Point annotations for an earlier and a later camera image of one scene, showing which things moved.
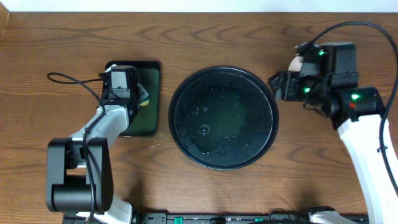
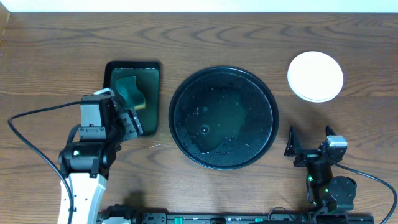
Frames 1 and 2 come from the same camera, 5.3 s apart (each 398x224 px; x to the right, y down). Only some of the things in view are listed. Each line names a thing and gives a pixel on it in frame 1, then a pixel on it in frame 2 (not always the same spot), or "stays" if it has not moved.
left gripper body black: x=137 y=104 to x=131 y=121
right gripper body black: x=286 y=86 to x=310 y=155
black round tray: x=223 y=117 stays
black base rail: x=224 y=218 stays
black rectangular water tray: x=146 y=121 stays
